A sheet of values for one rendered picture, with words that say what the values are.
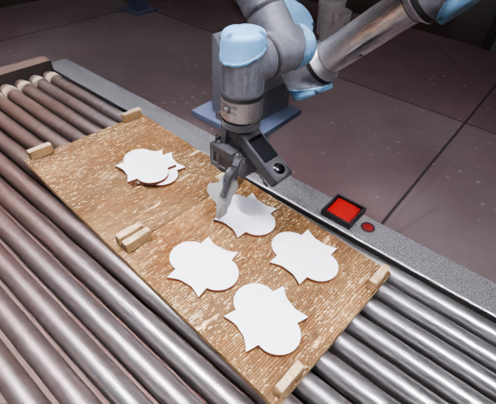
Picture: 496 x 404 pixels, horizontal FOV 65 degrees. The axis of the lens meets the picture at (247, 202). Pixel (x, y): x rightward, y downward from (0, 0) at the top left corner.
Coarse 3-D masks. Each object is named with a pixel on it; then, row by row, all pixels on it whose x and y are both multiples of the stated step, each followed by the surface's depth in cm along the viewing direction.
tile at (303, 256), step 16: (272, 240) 80; (288, 240) 80; (304, 240) 80; (288, 256) 77; (304, 256) 77; (320, 256) 77; (288, 272) 75; (304, 272) 74; (320, 272) 74; (336, 272) 75
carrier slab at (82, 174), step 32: (128, 128) 110; (160, 128) 111; (32, 160) 97; (64, 160) 98; (96, 160) 98; (192, 160) 100; (64, 192) 89; (96, 192) 89; (128, 192) 90; (160, 192) 90; (192, 192) 91; (96, 224) 82; (128, 224) 82; (160, 224) 83
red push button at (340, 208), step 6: (336, 204) 91; (342, 204) 91; (348, 204) 91; (330, 210) 90; (336, 210) 90; (342, 210) 90; (348, 210) 90; (354, 210) 90; (360, 210) 90; (342, 216) 88; (348, 216) 88; (354, 216) 89
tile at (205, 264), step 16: (208, 240) 79; (176, 256) 76; (192, 256) 76; (208, 256) 76; (224, 256) 76; (176, 272) 73; (192, 272) 73; (208, 272) 73; (224, 272) 73; (192, 288) 70; (208, 288) 71; (224, 288) 71
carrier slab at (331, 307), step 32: (256, 192) 92; (192, 224) 83; (288, 224) 85; (128, 256) 76; (160, 256) 77; (256, 256) 78; (352, 256) 79; (160, 288) 71; (288, 288) 72; (320, 288) 73; (352, 288) 73; (192, 320) 67; (224, 320) 67; (320, 320) 68; (352, 320) 69; (224, 352) 63; (256, 352) 63; (320, 352) 63; (256, 384) 59
